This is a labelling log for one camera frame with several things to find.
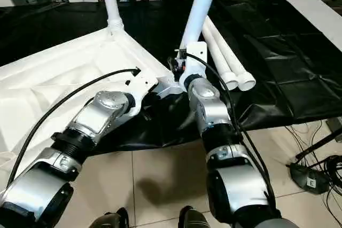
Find white plastic table top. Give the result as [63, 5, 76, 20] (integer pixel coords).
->
[0, 27, 186, 171]

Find black plastic mat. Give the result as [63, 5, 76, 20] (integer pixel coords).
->
[0, 0, 342, 154]

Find person's black shoes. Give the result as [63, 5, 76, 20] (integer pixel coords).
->
[177, 206, 212, 228]
[88, 208, 130, 228]

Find white flat board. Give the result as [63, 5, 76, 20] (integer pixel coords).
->
[282, 0, 342, 53]

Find black metal table leg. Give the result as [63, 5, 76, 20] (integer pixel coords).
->
[295, 128, 342, 161]

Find grey small box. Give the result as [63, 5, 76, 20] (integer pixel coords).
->
[326, 117, 342, 135]

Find black power adapter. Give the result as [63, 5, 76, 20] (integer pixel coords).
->
[289, 161, 331, 194]

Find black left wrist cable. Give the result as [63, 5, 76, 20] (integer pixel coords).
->
[5, 67, 142, 192]

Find black coiled cable bundle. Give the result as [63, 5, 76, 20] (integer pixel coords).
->
[320, 155, 342, 210]

